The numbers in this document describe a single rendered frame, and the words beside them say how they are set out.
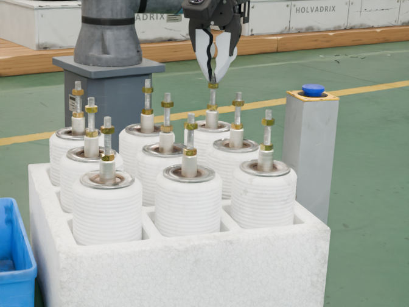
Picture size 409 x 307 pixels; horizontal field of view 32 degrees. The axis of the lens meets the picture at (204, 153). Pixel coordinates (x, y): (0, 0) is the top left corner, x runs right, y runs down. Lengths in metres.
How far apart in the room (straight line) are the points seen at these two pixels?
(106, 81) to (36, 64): 1.50
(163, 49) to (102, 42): 1.77
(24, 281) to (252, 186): 0.35
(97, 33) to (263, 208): 0.67
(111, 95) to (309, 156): 0.48
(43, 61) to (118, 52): 1.50
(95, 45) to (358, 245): 0.68
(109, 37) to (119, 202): 0.65
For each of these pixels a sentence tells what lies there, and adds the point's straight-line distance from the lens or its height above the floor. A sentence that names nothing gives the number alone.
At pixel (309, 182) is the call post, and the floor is 0.16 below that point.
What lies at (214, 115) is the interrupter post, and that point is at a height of 0.28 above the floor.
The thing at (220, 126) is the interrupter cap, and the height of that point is 0.25.
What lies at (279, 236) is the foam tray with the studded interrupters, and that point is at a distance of 1.03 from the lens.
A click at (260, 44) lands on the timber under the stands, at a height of 0.05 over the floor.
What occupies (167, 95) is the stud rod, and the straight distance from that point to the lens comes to 1.11.
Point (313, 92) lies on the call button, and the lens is 1.28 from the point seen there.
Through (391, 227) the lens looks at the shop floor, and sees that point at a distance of 1.59.
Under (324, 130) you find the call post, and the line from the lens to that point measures 1.29.
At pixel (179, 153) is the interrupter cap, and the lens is 1.12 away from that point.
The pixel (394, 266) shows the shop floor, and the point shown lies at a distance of 1.41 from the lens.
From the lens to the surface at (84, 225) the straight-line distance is 0.99.
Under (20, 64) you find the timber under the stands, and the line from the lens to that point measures 3.00.
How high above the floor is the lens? 0.58
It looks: 17 degrees down
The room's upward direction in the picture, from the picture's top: 2 degrees clockwise
